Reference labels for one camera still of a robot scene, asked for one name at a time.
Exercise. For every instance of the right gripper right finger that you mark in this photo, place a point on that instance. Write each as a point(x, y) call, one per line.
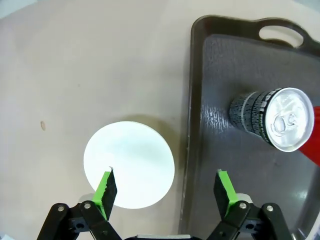
point(225, 192)

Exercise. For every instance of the white round bowl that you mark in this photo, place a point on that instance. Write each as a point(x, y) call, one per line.
point(130, 160)

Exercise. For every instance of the red plastic party cup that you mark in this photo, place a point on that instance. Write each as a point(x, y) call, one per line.
point(315, 147)

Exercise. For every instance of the black Pepsi soda can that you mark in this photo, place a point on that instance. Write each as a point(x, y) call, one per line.
point(250, 112)

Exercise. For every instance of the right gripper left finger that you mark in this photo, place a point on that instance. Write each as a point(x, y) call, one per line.
point(105, 195)

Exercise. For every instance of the brown plastic serving tray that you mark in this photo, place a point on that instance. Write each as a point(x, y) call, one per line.
point(225, 62)

